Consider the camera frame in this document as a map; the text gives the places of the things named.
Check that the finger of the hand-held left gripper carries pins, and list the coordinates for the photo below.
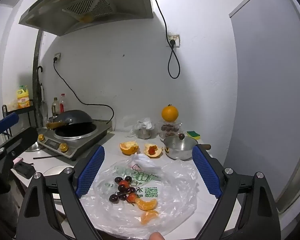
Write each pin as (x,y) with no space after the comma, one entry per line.
(20,140)
(7,122)

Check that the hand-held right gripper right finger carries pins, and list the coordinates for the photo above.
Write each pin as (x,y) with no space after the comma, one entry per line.
(206,172)

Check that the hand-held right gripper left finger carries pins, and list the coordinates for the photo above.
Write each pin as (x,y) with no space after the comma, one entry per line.
(90,172)

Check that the white plate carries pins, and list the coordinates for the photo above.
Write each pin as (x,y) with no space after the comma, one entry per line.
(55,171)

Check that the clear printed plastic bag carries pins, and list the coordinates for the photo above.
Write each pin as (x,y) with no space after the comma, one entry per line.
(170,192)

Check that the person's right hand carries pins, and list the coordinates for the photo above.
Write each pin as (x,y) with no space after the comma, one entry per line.
(156,236)

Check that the steel pot lid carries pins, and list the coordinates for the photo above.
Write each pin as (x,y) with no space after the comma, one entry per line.
(35,146)

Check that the pink smartphone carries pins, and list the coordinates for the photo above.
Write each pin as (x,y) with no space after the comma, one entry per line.
(18,160)

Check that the black metal rack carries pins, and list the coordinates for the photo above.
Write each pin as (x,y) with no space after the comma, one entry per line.
(27,110)

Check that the black pouch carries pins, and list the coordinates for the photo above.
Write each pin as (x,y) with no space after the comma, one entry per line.
(25,170)

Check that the yellow detergent bottle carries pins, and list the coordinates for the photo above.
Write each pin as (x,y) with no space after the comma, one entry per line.
(23,98)

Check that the black chopstick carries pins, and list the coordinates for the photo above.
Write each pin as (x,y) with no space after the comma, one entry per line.
(47,156)

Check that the small steel pot with lid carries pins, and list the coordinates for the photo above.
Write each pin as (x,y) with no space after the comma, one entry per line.
(181,150)

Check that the steel induction cooker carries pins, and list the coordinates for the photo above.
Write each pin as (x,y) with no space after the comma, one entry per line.
(90,137)

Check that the green yellow sponge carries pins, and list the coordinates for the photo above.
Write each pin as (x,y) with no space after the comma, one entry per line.
(193,134)

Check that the black umbrella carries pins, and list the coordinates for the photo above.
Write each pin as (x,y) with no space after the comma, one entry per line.
(41,97)

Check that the half peeled orange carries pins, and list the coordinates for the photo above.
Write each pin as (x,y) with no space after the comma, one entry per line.
(128,148)

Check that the cooking oil bottle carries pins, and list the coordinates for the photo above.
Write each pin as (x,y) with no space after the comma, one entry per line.
(55,107)

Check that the dark vertical pipe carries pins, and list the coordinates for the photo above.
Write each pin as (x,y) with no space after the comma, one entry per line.
(36,75)

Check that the clear plastic fruit container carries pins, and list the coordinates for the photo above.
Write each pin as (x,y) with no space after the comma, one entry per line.
(168,128)

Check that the small strawberry in peel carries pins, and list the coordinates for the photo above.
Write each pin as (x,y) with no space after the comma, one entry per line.
(151,151)

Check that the steel cup in plastic bag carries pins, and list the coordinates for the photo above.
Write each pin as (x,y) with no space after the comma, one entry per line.
(143,130)

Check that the whole orange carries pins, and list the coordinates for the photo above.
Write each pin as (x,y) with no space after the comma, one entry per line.
(169,113)

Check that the white door panel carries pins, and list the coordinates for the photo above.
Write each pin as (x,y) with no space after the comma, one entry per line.
(270,80)

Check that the steel range hood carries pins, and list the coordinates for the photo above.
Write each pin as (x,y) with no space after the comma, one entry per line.
(85,7)

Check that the white wall socket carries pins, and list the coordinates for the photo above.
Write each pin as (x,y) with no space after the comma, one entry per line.
(173,41)
(57,56)

